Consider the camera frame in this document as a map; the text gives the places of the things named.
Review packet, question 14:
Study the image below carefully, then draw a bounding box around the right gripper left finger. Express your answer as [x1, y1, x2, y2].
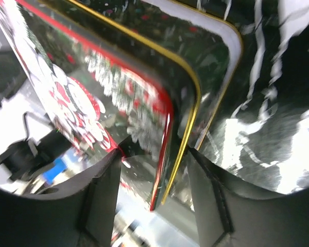
[0, 150, 121, 246]

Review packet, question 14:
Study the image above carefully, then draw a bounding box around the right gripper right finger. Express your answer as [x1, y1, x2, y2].
[187, 148, 309, 246]

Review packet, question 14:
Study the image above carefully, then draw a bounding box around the gold tin lid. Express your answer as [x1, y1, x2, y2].
[0, 1, 202, 210]

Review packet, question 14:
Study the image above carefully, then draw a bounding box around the gold cookie tin box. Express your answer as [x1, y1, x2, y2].
[127, 1, 242, 161]

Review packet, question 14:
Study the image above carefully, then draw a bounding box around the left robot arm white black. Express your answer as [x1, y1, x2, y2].
[0, 111, 72, 193]

